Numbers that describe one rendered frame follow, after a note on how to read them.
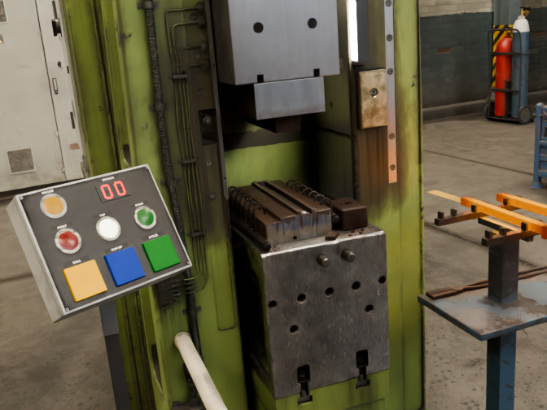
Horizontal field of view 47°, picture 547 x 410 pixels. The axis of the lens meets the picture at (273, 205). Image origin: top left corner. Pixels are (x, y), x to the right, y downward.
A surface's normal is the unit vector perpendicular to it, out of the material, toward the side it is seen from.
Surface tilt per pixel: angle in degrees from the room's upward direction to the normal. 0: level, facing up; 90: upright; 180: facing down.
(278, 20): 90
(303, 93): 90
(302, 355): 90
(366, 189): 90
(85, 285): 60
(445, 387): 0
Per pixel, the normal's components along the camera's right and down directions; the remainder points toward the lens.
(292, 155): 0.34, 0.23
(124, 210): 0.57, -0.36
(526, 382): -0.07, -0.96
